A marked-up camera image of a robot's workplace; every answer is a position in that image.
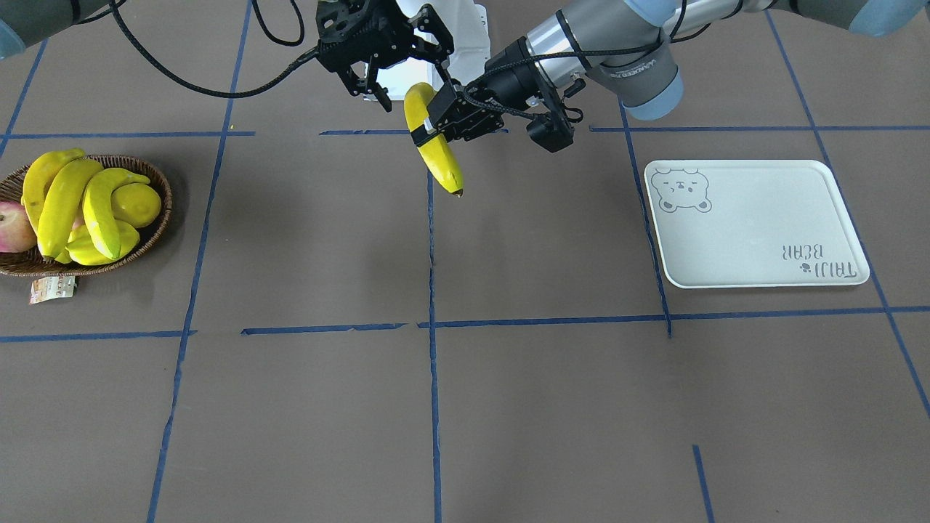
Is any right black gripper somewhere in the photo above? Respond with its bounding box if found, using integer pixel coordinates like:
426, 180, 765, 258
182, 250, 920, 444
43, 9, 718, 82
315, 1, 455, 113

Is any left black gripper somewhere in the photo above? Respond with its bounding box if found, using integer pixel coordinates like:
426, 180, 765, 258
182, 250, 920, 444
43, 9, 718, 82
410, 38, 538, 149

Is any yellow banana carried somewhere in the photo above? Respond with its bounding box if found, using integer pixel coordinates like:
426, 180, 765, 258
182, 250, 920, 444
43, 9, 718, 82
404, 82, 463, 198

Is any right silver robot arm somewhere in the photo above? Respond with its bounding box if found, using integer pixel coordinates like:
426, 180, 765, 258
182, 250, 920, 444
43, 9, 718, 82
1, 1, 455, 112

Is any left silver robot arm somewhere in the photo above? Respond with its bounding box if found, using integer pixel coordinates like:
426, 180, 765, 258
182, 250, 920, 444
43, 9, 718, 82
410, 1, 928, 152

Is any brown wicker basket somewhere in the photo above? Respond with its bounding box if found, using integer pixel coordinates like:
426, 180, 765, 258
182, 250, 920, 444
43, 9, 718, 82
1, 154, 173, 279

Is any paper basket label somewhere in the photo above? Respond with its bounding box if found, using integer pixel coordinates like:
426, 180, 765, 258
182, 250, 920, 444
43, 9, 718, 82
29, 275, 78, 305

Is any white bear tray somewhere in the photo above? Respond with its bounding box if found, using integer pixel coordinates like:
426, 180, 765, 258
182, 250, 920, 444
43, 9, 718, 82
644, 159, 870, 289

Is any yellow lemon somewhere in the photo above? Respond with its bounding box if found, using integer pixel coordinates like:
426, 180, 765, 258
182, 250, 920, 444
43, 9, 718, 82
110, 183, 162, 229

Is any yellow banana curved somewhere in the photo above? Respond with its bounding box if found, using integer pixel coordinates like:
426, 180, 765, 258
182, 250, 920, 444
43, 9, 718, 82
82, 168, 150, 259

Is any yellow banana middle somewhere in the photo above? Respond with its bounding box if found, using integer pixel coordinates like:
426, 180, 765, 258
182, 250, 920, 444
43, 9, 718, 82
37, 158, 103, 259

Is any yellow starfruit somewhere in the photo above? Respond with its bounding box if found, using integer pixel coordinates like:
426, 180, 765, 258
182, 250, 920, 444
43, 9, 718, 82
66, 219, 140, 266

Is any red apple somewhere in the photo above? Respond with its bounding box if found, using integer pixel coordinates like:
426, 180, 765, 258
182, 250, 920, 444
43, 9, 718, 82
1, 201, 37, 253

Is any white pedestal column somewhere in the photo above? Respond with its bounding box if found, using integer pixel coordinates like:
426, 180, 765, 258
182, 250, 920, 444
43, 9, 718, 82
376, 1, 491, 100

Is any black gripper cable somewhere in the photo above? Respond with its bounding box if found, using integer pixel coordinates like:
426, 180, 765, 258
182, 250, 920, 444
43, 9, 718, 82
109, 0, 320, 100

